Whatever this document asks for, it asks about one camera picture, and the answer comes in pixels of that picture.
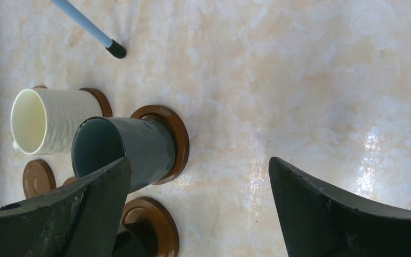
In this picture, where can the dark wooden coaster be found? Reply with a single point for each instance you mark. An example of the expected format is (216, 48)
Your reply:
(69, 180)
(101, 101)
(147, 229)
(168, 118)
(37, 178)

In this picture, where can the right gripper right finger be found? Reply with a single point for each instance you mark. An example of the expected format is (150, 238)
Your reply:
(320, 219)

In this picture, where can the cream mug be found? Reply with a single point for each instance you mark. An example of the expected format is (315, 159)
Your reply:
(44, 121)

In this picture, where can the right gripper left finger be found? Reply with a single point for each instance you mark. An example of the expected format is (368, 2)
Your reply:
(78, 219)

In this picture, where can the dark grey cup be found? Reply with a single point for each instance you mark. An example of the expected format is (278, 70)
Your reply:
(147, 144)

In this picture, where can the blue music stand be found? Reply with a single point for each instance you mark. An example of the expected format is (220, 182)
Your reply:
(113, 47)

